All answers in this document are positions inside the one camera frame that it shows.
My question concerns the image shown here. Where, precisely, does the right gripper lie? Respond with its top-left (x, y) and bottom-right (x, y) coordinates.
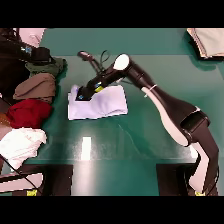
top-left (75, 81), bottom-right (102, 102)

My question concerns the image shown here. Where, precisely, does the pale lilac T-shirt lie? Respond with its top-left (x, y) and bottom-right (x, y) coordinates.
top-left (67, 84), bottom-right (129, 121)

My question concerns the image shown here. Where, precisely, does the dark green garment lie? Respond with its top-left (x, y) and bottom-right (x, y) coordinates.
top-left (24, 56), bottom-right (68, 80)

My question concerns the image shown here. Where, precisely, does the brown garment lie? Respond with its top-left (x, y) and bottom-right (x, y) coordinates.
top-left (12, 72), bottom-right (57, 104)

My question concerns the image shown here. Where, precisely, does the red garment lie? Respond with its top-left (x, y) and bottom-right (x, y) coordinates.
top-left (5, 98), bottom-right (54, 130)

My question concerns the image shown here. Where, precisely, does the black garment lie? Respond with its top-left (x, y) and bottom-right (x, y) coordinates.
top-left (0, 58), bottom-right (31, 100)

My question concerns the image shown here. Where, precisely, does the white garment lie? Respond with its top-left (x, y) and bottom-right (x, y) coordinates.
top-left (0, 127), bottom-right (48, 170)

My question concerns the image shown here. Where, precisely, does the beige garment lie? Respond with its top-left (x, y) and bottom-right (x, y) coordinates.
top-left (186, 28), bottom-right (224, 60)

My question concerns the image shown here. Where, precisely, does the black cable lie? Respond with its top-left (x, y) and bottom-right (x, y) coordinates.
top-left (0, 154), bottom-right (44, 196)
top-left (99, 49), bottom-right (112, 69)

